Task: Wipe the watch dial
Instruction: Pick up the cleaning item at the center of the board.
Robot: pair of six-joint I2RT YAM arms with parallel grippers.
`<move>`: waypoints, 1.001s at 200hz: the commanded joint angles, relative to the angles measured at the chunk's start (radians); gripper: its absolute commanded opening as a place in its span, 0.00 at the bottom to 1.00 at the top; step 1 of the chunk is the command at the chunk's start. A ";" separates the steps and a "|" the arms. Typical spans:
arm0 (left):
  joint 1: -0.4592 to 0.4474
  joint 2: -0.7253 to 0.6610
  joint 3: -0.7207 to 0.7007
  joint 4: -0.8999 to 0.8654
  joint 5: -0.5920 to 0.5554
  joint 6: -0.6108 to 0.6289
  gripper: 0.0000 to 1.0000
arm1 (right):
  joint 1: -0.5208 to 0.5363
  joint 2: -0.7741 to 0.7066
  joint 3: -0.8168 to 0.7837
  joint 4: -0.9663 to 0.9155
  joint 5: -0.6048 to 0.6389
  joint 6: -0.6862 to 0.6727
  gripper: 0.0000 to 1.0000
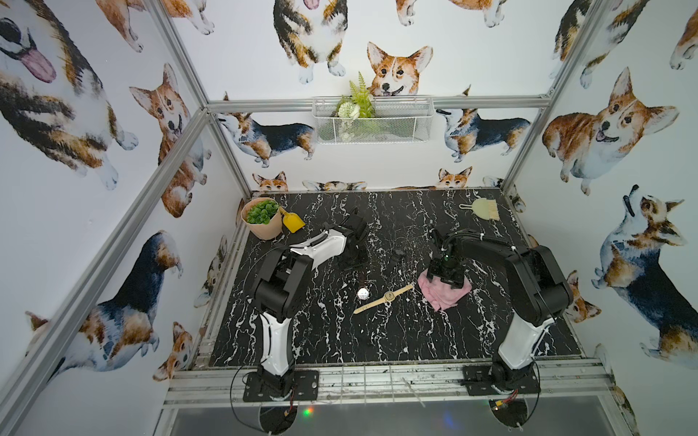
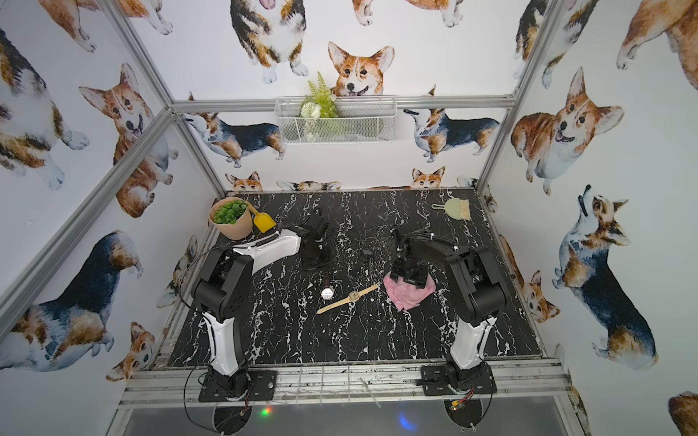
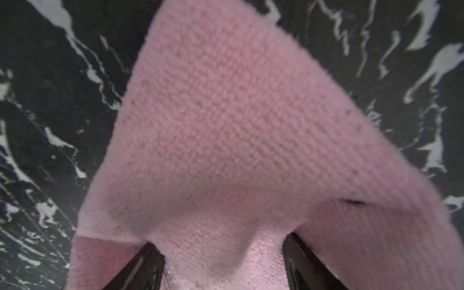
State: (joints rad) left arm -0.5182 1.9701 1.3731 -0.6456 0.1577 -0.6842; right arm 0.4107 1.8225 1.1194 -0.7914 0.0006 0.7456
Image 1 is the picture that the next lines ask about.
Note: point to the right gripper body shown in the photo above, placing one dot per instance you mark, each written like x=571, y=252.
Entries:
x=450, y=272

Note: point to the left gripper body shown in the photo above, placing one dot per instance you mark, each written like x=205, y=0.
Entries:
x=355, y=253

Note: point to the pink cloth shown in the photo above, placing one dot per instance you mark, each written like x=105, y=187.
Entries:
x=441, y=296

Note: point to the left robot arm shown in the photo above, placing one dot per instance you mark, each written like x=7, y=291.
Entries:
x=282, y=283

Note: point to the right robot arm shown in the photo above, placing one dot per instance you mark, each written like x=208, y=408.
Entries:
x=537, y=289

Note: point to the yellow toy shovel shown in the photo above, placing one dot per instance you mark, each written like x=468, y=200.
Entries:
x=291, y=221

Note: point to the beige hand brush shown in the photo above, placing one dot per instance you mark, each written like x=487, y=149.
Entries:
x=483, y=208

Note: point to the terracotta pot green plant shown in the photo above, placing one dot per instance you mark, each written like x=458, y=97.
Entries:
x=263, y=218

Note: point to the green fern white flower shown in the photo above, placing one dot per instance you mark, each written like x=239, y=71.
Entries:
x=355, y=103

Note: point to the white wire wall basket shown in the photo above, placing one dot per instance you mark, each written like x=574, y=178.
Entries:
x=390, y=120

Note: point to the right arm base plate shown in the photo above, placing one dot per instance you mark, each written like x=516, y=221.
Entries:
x=498, y=379

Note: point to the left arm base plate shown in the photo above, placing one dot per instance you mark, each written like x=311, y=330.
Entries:
x=262, y=387

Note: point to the aluminium front rail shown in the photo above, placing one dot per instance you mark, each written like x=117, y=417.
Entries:
x=389, y=383

